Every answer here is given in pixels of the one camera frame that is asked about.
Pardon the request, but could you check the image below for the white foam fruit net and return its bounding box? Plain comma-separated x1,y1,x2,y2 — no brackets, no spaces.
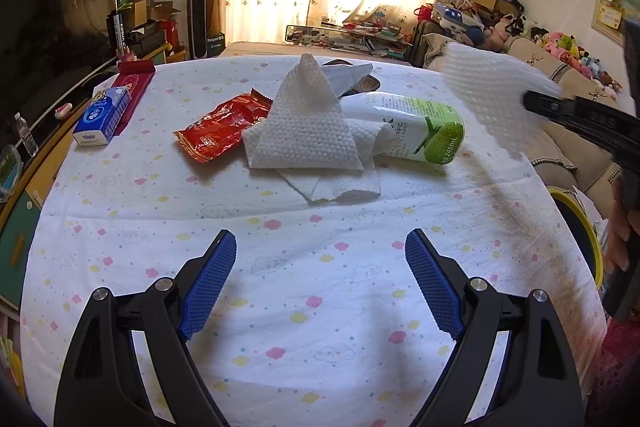
440,41,561,158

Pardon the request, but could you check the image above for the grey blue foil wrapper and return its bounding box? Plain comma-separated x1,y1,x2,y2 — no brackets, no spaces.
320,63,373,98

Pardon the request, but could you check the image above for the white paper towel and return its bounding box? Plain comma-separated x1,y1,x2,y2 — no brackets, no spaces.
242,54,395,202

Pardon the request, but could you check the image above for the yellow rimmed trash bin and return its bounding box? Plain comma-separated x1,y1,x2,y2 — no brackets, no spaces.
548,186,604,288

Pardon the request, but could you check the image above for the person's right hand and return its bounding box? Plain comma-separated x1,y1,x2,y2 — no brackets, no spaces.
603,182,640,273

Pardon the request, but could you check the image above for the beige sofa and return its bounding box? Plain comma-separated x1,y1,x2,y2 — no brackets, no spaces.
421,34,639,217

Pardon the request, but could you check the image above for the pile of plush toys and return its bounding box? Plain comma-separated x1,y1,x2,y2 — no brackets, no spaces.
529,26,623,94

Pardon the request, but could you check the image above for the framed flower painting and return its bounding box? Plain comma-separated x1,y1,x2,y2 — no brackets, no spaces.
591,0,639,46

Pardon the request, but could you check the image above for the yellow green tv cabinet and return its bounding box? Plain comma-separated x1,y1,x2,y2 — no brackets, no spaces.
0,45,170,308

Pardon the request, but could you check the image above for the green white drink carton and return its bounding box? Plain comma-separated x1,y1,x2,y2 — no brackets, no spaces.
340,91,465,165

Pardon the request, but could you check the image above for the white dotted table cloth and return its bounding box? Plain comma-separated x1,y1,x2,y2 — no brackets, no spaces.
21,56,606,426

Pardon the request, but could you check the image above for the glass table with books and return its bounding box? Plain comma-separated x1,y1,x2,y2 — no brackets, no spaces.
284,23,411,61

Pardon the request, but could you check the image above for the plastic water bottle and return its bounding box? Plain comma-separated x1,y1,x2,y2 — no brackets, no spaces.
14,113,39,157

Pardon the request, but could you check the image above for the brown plastic tray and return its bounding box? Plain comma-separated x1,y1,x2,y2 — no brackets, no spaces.
323,60,381,96

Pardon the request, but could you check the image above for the blue tissue pack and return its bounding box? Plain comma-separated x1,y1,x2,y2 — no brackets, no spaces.
73,87,131,147

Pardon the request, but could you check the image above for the red snack wrapper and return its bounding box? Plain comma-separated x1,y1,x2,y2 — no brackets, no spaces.
174,89,272,164

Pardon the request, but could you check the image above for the red flat box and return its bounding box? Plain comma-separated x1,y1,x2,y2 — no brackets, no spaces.
113,60,155,135

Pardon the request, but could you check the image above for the floral floor mat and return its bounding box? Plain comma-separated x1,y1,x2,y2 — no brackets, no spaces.
220,41,409,66

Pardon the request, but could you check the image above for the black television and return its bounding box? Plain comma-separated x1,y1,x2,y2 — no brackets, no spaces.
1,0,116,145

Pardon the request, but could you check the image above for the black tower fan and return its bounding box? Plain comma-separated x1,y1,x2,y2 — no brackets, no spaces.
186,0,207,60

